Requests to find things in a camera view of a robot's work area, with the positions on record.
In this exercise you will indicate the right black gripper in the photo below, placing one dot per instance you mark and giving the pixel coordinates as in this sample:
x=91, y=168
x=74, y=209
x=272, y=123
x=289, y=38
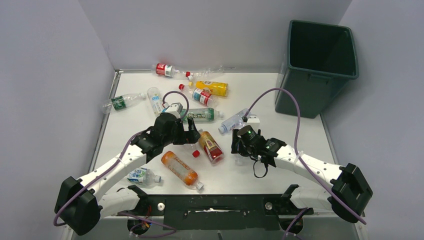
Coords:
x=235, y=146

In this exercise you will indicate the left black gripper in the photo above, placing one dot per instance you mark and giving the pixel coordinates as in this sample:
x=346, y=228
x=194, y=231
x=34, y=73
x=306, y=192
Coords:
x=192, y=136

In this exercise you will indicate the blue label clear bottle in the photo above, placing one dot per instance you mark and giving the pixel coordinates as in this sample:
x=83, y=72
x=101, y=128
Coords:
x=239, y=161

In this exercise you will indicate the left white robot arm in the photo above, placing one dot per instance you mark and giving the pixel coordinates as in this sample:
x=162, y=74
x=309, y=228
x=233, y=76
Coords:
x=81, y=202

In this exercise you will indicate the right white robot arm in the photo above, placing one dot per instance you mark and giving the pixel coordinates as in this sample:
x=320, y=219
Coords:
x=345, y=190

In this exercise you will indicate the dark green plastic bin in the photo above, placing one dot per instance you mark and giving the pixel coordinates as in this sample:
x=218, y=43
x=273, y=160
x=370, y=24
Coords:
x=320, y=59

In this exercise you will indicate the red Nongfu label bottle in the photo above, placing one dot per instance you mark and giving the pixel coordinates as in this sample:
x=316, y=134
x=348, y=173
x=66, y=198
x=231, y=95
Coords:
x=193, y=150

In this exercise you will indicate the purple label clear bottle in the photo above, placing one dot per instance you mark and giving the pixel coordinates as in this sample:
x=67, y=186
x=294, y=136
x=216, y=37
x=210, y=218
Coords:
x=232, y=122

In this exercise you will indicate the gold red energy drink bottle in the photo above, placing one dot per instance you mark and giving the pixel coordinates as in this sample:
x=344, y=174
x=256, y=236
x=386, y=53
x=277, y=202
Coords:
x=211, y=148

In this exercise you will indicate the green tea bottle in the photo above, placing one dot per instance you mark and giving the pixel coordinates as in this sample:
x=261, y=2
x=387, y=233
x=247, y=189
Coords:
x=203, y=115

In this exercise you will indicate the red blue label bottle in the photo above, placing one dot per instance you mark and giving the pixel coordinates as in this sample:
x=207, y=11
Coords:
x=201, y=96

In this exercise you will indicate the orange tea bottle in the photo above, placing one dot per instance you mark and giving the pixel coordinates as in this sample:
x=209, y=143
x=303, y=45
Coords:
x=185, y=173

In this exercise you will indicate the yellow juice bottle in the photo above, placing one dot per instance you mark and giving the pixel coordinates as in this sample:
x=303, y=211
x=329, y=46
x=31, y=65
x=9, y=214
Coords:
x=214, y=87

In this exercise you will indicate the slim white label bottle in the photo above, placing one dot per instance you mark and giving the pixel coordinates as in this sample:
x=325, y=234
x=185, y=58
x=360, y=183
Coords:
x=156, y=100

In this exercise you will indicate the clear crushed bottle at back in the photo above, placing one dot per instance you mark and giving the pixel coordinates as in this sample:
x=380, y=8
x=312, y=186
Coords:
x=205, y=74

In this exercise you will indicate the blue white label bottle front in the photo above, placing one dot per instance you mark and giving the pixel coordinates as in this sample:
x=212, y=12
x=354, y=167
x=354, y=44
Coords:
x=144, y=176

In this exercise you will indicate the red label bottle at back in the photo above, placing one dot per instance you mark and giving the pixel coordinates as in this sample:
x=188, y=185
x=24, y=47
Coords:
x=169, y=71

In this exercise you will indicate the green label bottle far left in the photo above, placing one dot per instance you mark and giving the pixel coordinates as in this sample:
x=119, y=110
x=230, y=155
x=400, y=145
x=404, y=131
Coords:
x=122, y=102

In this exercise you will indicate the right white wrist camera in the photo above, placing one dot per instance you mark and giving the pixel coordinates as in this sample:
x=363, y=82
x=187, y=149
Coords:
x=251, y=120

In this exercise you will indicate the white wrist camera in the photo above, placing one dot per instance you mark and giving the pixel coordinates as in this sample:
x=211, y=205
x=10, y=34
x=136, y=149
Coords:
x=251, y=120
x=174, y=109

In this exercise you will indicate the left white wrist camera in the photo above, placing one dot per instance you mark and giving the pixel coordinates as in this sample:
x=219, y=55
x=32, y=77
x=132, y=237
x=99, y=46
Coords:
x=174, y=109

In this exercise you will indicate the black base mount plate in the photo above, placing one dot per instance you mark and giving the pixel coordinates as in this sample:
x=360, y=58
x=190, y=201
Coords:
x=214, y=211

